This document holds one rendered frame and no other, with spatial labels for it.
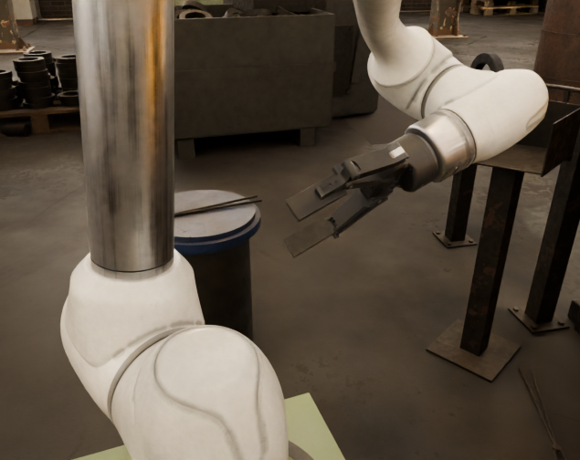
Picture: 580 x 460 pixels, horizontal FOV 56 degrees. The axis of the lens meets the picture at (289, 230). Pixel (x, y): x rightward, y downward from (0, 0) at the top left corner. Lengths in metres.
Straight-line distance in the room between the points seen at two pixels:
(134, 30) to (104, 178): 0.16
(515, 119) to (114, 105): 0.52
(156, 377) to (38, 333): 1.31
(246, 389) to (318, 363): 1.04
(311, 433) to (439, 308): 1.08
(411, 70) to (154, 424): 0.59
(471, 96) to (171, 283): 0.47
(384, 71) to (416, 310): 1.11
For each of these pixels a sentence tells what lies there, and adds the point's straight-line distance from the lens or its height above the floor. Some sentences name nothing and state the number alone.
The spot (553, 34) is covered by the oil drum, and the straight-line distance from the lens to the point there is 4.08.
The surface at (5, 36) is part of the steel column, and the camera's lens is 7.40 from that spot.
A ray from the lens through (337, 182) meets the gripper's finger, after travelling 0.64.
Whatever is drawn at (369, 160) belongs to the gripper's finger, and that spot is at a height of 0.82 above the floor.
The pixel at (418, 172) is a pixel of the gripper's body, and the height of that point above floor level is 0.78.
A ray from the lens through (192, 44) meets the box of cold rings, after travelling 3.00.
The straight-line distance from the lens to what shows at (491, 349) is 1.72.
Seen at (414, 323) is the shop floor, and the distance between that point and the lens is 1.77.
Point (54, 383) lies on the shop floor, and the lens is 1.65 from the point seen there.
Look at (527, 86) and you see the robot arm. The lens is 0.83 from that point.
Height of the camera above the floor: 1.04
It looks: 27 degrees down
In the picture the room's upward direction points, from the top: straight up
